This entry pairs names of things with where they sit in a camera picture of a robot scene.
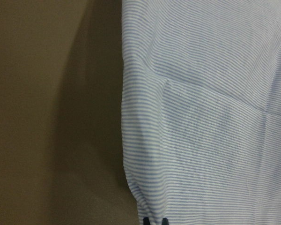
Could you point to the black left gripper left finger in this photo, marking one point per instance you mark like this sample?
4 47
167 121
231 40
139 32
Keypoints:
146 221

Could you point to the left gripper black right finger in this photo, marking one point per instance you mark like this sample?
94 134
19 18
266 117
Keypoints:
165 221

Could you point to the light blue striped shirt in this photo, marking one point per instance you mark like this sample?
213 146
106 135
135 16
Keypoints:
201 110

